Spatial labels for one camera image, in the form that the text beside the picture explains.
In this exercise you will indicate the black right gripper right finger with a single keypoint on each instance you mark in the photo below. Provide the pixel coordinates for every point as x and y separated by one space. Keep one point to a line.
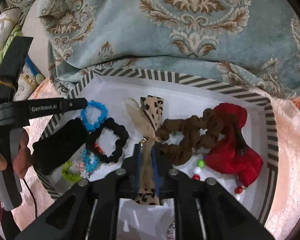
166 177

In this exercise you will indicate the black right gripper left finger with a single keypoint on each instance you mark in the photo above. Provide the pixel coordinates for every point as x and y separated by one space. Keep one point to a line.
130 181

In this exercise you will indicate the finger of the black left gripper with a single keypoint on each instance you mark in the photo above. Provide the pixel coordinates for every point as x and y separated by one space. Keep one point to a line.
30 109

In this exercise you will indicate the leopard print bow hair clip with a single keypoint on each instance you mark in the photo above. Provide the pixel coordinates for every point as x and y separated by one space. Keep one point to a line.
146 117

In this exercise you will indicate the person's left hand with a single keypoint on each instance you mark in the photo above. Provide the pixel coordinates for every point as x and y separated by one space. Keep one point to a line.
23 161

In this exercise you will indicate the brown fabric scrunchie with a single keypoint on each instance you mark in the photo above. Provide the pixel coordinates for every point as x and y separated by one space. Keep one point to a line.
198 132

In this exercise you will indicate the black velvet pouch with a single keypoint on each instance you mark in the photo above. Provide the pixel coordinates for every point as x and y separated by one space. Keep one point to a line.
53 151

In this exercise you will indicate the red fabric bow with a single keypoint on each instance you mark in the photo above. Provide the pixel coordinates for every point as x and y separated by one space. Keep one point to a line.
232 155

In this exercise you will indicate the striped white tray box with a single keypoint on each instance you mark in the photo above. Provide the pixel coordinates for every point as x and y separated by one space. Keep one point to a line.
184 96

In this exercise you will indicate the embroidered cream pillow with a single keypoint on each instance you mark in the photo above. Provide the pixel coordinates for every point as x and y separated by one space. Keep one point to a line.
30 76

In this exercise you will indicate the teal damask blanket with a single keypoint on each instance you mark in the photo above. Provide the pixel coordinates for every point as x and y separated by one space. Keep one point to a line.
246 43

